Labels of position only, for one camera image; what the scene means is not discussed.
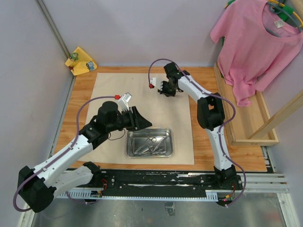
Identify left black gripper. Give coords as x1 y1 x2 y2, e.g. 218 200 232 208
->
107 106 152 132

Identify stainless steel tray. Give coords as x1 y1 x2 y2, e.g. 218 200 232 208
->
126 128 173 158

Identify beige cloth wrap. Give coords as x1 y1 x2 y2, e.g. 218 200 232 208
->
80 73 194 165

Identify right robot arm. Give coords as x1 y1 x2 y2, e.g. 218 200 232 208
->
149 62 240 189

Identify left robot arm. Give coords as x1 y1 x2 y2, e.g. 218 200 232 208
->
13 101 152 213

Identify steel surgical scissors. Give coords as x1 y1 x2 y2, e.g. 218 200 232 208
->
134 136 157 155

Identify steel hemostat clamp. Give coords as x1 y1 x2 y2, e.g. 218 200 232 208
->
144 145 166 156

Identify yellow printed cloth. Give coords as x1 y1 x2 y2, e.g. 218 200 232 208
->
65 46 98 76

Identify pink t-shirt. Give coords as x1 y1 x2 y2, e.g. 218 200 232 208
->
210 0 303 107

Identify wooden pole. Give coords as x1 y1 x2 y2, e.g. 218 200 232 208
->
249 90 303 139

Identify green clothes hanger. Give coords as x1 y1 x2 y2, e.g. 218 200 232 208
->
267 0 303 33

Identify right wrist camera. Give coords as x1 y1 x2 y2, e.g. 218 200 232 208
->
149 77 163 90

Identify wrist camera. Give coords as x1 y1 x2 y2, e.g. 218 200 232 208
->
149 77 163 90
115 92 132 111

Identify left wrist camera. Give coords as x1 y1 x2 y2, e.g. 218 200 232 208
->
115 92 132 111

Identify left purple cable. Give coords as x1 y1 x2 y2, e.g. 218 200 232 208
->
13 94 122 211

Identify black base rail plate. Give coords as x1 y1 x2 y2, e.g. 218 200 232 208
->
84 169 244 198

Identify wooden tray frame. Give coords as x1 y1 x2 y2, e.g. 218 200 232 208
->
214 63 279 146

